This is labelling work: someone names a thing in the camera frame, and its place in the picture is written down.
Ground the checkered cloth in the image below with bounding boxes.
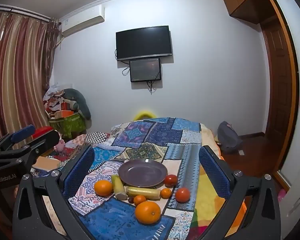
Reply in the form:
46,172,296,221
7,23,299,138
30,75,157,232
86,132,110,145

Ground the grey plush pillow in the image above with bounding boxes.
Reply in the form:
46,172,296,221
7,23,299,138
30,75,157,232
62,89,92,120

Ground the wooden overhead cabinet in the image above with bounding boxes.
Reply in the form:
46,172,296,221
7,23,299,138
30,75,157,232
221,0,268,25

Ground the large orange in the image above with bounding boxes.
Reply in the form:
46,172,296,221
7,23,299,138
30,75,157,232
135,201,162,224

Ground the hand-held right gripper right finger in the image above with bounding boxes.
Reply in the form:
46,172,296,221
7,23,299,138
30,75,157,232
199,144,282,240

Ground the black wall television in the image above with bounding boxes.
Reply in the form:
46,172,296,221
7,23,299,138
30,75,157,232
115,25,172,61

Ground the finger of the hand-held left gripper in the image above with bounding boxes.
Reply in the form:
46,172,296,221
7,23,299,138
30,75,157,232
0,124,36,155
0,129,61,167

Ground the striped red curtain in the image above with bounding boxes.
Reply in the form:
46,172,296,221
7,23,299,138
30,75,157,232
0,10,60,143

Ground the blue patchwork cloth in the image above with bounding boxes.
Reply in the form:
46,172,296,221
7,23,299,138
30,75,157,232
67,117,202,240

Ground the yellow orange plush blanket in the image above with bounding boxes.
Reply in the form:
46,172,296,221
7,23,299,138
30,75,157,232
162,124,248,240

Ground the pink toy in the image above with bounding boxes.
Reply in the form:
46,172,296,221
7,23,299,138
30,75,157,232
54,140,67,154

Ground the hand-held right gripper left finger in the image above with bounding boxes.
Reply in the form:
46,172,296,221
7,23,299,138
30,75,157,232
12,144,95,240

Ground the red tomato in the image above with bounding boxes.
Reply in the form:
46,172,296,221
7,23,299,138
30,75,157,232
175,187,191,203
164,174,178,187

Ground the purple plate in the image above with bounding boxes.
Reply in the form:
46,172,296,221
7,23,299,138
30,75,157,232
118,159,168,188

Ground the yellow sugarcane piece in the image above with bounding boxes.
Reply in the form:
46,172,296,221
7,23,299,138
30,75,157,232
126,186,162,200

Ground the small black wall monitor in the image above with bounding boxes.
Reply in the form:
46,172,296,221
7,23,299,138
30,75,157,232
129,58,162,82

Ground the grey backpack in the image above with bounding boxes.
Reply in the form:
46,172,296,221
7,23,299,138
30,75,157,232
217,121,243,154

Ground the wooden door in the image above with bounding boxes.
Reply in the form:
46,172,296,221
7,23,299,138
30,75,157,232
261,15,294,137

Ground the pale green sugarcane piece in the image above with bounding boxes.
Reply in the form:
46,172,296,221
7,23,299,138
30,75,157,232
111,174,128,201

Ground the pile of clutter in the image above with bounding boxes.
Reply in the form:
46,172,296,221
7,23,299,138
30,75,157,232
43,84,65,113

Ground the red box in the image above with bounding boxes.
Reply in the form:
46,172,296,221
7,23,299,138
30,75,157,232
32,127,53,138

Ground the white air conditioner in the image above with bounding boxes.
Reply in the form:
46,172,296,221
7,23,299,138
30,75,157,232
61,5,105,37

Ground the orange box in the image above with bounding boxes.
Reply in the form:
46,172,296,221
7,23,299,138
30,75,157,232
55,110,74,118

